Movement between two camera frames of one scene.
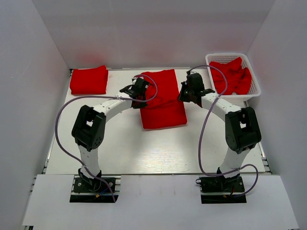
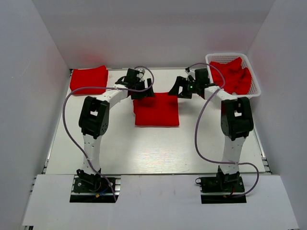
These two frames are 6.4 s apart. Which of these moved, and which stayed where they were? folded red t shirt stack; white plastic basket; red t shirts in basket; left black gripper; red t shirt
Moved: left black gripper; red t shirt
Stayed: white plastic basket; folded red t shirt stack; red t shirts in basket
